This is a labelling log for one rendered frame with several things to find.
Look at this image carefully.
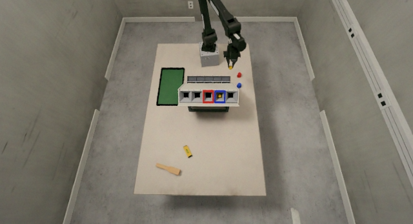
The green tray with black rim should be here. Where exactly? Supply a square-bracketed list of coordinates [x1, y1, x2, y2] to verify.
[156, 68, 185, 106]

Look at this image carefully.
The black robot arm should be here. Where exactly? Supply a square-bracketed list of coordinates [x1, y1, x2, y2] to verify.
[198, 0, 247, 62]

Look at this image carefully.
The yellow pocket level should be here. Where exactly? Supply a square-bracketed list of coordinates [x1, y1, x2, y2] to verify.
[183, 145, 192, 158]

